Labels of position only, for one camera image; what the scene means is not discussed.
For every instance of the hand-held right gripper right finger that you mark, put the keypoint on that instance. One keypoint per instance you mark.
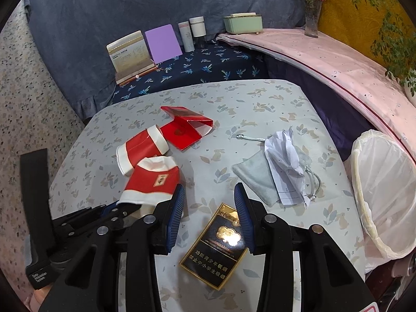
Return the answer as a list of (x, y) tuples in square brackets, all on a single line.
[(243, 221)]

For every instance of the red paper cup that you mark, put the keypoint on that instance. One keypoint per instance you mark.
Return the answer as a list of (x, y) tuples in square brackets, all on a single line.
[(152, 178), (139, 149)]

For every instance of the purple notebook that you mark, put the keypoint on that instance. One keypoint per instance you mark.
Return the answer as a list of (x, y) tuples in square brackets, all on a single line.
[(162, 42)]

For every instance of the black and gold cigarette box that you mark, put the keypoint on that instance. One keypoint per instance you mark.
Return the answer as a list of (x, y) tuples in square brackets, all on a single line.
[(214, 253)]

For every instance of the white tube bottle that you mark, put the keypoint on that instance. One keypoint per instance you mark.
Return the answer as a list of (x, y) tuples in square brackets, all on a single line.
[(186, 37)]

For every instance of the person's left hand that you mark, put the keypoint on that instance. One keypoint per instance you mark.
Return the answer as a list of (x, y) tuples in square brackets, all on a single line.
[(36, 300)]

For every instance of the trash bin with white bag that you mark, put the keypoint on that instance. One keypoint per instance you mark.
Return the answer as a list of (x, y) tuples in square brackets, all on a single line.
[(386, 185)]

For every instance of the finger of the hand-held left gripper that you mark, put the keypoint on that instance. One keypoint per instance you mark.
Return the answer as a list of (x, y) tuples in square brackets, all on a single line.
[(109, 208), (122, 214)]

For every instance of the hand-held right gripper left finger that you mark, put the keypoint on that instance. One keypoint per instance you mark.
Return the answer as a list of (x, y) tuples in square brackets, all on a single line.
[(174, 221)]

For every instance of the cream desk calendar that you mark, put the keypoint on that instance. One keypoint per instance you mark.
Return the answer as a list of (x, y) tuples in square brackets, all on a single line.
[(126, 52)]

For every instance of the dark purple cloth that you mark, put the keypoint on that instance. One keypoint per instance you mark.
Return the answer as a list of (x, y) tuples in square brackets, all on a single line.
[(325, 104)]

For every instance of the yellow cloth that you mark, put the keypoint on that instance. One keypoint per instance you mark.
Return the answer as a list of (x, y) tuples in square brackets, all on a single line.
[(344, 16)]

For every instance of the white lidded jar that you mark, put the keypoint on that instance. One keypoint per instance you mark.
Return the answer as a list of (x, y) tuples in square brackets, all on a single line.
[(197, 27)]

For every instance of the glass vase with pink flowers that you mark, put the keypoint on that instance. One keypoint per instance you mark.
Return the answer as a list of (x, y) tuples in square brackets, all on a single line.
[(312, 22)]

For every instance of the crumpled white paper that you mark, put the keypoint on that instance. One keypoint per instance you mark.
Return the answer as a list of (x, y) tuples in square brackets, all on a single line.
[(282, 159)]

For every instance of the red cardboard box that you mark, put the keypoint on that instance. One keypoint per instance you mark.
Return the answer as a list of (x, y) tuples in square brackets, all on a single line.
[(182, 133)]

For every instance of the green plant in white pot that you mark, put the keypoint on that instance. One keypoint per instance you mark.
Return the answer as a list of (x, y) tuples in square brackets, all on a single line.
[(396, 48)]

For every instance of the blue-grey backdrop cloth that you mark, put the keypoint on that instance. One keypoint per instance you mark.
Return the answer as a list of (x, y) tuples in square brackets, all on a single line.
[(97, 6)]

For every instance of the green tissue box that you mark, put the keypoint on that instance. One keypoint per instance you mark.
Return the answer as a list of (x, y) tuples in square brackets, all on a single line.
[(242, 24)]

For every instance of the pink cloth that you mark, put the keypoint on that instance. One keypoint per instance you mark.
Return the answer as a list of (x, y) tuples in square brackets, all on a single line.
[(325, 55)]

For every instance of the navy floral cloth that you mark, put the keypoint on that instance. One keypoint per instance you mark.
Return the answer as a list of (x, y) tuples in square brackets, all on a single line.
[(208, 61)]

